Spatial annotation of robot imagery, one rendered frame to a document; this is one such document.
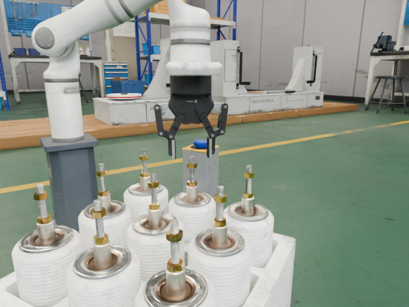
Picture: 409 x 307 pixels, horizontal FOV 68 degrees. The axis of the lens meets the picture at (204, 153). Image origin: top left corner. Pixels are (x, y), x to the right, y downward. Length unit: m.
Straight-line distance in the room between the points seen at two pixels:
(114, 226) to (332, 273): 0.57
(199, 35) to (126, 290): 0.40
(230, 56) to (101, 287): 2.87
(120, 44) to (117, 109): 4.43
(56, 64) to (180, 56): 0.55
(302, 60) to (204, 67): 3.60
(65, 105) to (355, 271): 0.91
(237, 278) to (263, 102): 2.99
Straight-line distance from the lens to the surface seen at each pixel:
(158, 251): 0.51
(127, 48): 6.96
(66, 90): 0.96
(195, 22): 0.54
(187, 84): 0.53
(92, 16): 0.90
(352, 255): 1.00
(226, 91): 3.13
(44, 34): 0.96
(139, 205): 0.65
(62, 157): 0.97
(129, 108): 2.60
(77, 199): 1.01
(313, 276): 0.87
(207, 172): 0.75
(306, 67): 4.05
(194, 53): 0.53
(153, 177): 0.50
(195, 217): 0.59
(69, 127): 0.97
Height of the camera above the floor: 0.50
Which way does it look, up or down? 15 degrees down
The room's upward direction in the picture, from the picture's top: straight up
